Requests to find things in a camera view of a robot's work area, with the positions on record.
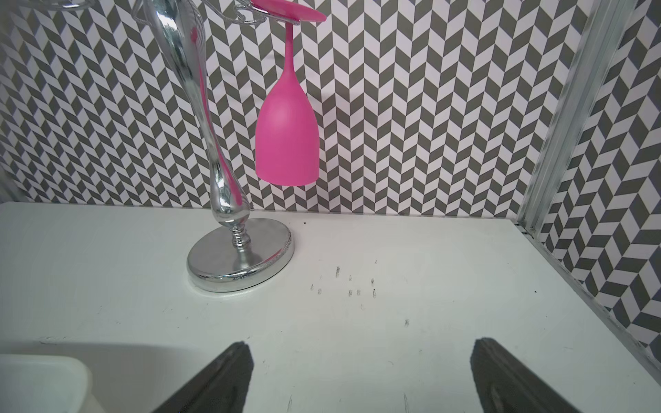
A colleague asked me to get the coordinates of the pink wine glass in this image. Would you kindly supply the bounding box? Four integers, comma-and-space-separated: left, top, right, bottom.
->
251, 1, 326, 186

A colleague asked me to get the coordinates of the white storage box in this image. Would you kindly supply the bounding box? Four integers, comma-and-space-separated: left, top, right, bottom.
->
1, 354, 104, 413

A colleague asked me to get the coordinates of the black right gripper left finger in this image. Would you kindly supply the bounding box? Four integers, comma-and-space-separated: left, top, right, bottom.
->
153, 342, 254, 413

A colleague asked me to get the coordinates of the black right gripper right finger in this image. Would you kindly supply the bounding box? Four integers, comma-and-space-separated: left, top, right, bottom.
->
470, 337, 579, 413

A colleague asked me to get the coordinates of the chrome glass holder stand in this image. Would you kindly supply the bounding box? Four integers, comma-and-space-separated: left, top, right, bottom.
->
132, 1, 294, 294

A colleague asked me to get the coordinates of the aluminium corner post right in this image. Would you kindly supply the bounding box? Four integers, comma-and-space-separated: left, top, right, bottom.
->
516, 1, 636, 239

